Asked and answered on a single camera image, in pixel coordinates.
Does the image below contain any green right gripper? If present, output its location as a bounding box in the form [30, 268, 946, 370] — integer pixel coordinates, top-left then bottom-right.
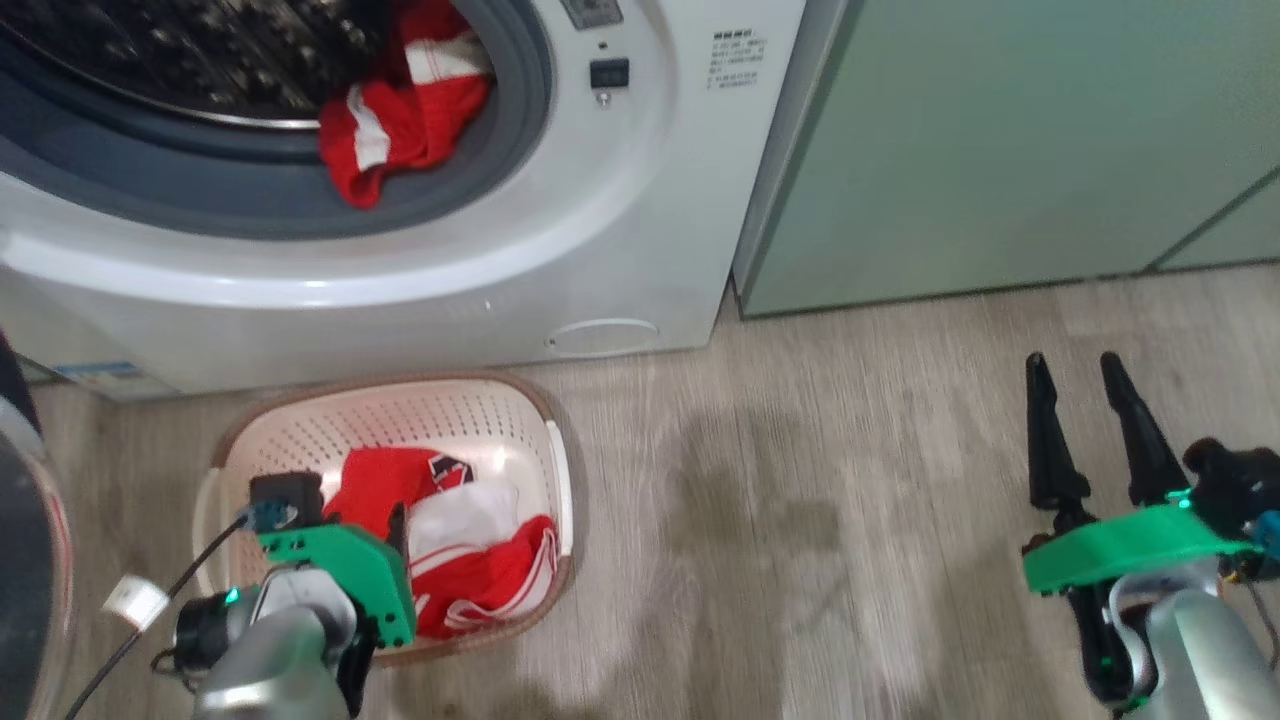
[1021, 351, 1262, 714]

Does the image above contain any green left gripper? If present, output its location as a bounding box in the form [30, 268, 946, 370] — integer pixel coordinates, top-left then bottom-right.
[255, 502, 417, 650]

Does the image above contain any red white garment with badge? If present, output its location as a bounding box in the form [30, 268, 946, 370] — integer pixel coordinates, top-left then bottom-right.
[322, 446, 561, 641]

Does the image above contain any washing machine door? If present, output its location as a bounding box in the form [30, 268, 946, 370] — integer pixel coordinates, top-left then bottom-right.
[0, 330, 77, 720]

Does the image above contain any red white striped garment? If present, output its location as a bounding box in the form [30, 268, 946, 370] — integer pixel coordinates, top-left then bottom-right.
[318, 0, 497, 211]

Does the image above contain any cream perforated laundry basket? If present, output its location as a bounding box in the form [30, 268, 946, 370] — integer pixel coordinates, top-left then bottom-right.
[192, 372, 587, 669]

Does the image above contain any white front-load washing machine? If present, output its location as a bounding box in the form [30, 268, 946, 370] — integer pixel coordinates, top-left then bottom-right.
[0, 0, 807, 403]

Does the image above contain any pale green cabinet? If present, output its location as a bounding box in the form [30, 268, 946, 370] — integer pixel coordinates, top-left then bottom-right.
[734, 0, 1280, 320]

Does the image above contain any blue white energy label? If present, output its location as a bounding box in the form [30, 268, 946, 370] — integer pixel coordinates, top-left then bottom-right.
[52, 361, 143, 387]

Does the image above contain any thin black cable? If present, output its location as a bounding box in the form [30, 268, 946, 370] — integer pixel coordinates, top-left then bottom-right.
[64, 508, 263, 720]

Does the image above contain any white cable tag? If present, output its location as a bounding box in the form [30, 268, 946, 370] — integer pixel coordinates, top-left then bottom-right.
[101, 574, 172, 632]

